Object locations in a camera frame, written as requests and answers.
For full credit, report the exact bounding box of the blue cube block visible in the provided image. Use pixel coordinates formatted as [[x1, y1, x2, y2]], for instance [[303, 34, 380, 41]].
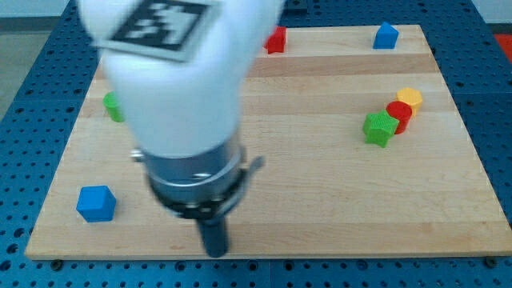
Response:
[[76, 186, 117, 222]]

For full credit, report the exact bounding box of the red cylinder block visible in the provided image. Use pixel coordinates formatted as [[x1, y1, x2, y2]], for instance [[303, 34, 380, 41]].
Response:
[[386, 101, 413, 134]]

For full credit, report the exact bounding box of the wooden board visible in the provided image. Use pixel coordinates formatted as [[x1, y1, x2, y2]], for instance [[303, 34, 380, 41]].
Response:
[[25, 25, 511, 260]]

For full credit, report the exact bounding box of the fiducial marker tag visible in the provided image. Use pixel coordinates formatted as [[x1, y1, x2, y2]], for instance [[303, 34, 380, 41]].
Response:
[[94, 0, 222, 62]]

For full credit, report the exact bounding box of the green star block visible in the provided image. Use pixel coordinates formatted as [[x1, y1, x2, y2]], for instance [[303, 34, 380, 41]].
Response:
[[362, 110, 399, 148]]

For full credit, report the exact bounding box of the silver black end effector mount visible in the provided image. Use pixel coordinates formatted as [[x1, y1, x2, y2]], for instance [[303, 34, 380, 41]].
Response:
[[130, 135, 265, 220]]

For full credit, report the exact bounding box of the green cylinder block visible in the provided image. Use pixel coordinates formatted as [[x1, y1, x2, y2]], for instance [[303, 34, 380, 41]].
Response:
[[102, 91, 124, 122]]

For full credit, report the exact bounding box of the yellow hexagon block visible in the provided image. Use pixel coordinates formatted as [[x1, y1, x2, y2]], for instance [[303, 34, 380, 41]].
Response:
[[395, 87, 423, 117]]

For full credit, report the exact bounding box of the blue pentagon block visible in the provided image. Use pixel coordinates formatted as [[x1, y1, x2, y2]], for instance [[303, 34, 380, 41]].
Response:
[[373, 22, 399, 50]]

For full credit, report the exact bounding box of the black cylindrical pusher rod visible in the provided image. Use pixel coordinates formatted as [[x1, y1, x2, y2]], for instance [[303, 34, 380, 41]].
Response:
[[196, 217, 229, 258]]

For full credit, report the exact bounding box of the red star block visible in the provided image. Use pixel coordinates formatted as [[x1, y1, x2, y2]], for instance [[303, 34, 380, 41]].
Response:
[[264, 26, 286, 54]]

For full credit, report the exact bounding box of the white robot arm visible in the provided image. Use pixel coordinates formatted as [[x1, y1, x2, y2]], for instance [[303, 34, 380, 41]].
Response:
[[78, 0, 284, 258]]

